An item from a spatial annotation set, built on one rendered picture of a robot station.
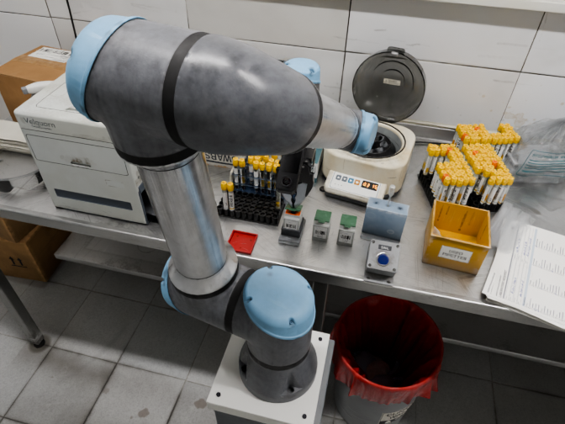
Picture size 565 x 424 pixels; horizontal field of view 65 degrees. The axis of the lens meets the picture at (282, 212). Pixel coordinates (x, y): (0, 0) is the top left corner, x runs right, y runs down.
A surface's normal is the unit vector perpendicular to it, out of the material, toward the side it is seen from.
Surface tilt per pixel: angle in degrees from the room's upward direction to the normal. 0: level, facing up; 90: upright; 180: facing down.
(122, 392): 0
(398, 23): 90
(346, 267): 0
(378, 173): 90
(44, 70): 3
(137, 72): 52
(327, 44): 90
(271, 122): 84
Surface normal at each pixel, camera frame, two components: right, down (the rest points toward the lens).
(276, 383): 0.00, 0.41
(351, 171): -0.39, 0.62
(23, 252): -0.14, 0.66
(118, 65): -0.33, 0.03
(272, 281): 0.14, -0.70
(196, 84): -0.12, 0.05
